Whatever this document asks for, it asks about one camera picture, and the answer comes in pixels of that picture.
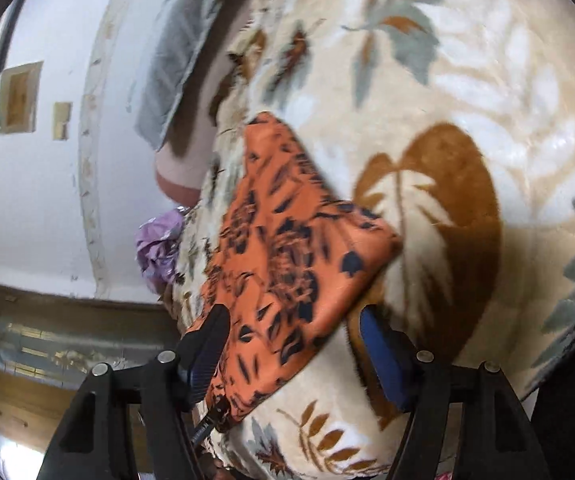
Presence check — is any gold wall switch left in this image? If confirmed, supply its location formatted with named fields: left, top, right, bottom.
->
left=0, top=62, right=43, bottom=134

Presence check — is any purple floral cloth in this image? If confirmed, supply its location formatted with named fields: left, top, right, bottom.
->
left=135, top=207, right=185, bottom=295

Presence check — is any grey satin pillow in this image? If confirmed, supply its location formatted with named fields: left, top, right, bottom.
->
left=128, top=0, right=225, bottom=151

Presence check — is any beige leaf pattern blanket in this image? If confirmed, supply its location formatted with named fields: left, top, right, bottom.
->
left=161, top=0, right=575, bottom=480

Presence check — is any gold wall switch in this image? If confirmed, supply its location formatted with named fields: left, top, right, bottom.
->
left=0, top=62, right=43, bottom=134
left=52, top=102, right=72, bottom=141

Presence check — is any gold wall switch right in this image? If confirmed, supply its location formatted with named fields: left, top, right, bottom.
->
left=52, top=102, right=72, bottom=141

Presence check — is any brown wooden glass door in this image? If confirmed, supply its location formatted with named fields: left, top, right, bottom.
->
left=0, top=286, right=178, bottom=479

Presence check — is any orange black floral shirt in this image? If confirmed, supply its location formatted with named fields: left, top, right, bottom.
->
left=190, top=112, right=402, bottom=432

